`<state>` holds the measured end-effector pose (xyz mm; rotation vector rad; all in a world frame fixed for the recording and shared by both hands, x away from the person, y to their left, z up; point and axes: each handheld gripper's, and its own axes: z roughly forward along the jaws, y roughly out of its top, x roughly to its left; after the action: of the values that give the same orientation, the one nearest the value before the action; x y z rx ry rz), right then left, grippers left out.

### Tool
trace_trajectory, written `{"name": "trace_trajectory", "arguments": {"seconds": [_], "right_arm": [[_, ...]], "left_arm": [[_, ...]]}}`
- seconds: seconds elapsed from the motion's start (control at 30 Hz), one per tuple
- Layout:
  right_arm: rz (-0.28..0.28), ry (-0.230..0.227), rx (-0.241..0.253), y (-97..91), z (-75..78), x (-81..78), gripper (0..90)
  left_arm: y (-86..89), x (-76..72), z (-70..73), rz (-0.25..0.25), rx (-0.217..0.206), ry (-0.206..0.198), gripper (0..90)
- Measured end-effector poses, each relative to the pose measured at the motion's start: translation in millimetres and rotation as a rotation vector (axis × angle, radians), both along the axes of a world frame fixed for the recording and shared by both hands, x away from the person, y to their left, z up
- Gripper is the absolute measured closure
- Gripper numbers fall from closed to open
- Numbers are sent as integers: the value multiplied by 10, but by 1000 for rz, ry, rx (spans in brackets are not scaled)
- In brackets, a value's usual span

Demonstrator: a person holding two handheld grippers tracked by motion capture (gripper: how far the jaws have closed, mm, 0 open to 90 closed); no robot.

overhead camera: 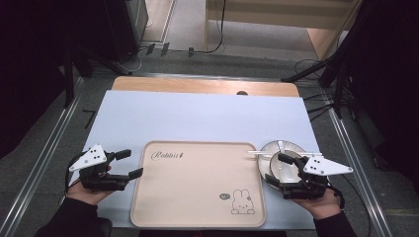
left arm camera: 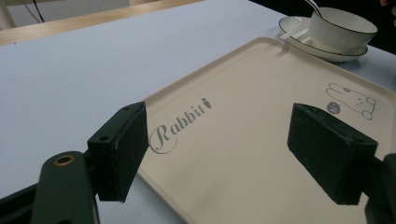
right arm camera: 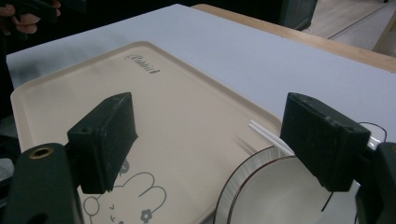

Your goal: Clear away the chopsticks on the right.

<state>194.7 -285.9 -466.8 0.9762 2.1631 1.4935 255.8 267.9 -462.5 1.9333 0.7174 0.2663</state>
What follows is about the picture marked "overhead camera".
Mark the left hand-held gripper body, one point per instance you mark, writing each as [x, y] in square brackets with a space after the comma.
[88, 158]

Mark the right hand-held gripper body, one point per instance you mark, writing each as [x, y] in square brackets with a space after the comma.
[324, 167]

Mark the white bowl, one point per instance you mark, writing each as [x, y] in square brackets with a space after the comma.
[290, 173]

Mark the person's left hand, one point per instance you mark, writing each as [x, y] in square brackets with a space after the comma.
[88, 197]

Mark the person's right hand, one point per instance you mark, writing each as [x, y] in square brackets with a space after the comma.
[321, 205]

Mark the white spoon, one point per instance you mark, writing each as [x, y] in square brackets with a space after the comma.
[281, 147]

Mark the white chopstick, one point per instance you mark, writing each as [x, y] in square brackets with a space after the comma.
[313, 154]
[257, 151]

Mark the white plate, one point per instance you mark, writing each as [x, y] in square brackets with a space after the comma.
[263, 161]

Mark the beige rabbit print tray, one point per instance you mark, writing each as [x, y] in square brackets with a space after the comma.
[197, 187]

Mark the white table mat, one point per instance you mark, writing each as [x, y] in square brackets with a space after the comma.
[197, 115]

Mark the black tripod stand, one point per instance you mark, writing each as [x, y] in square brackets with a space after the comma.
[74, 72]
[339, 65]

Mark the wooden table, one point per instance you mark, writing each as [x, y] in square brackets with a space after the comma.
[184, 85]

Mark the black tape strip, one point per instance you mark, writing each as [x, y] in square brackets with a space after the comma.
[150, 49]
[190, 52]
[165, 49]

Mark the black curtain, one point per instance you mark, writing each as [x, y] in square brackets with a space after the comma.
[392, 82]
[29, 65]

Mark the light wooden cabinet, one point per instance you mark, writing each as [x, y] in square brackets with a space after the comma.
[280, 13]

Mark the metal floor rail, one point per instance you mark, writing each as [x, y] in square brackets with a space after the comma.
[359, 171]
[39, 158]

